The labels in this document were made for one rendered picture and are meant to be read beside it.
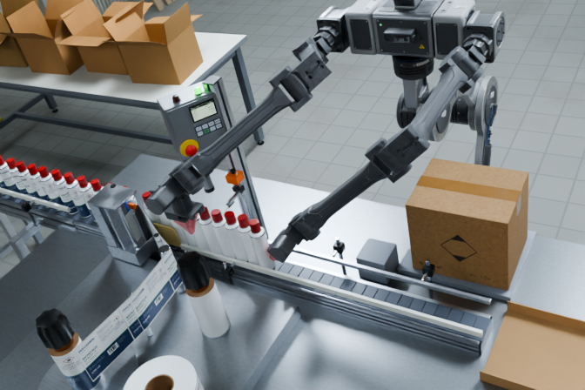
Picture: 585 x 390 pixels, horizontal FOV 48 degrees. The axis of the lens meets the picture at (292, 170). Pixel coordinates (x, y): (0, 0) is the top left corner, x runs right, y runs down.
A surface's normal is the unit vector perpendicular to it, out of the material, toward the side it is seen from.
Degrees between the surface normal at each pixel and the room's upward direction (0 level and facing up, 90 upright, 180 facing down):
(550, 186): 0
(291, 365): 0
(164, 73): 90
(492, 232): 90
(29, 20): 85
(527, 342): 0
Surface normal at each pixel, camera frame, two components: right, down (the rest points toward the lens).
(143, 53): -0.39, 0.61
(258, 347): -0.19, -0.79
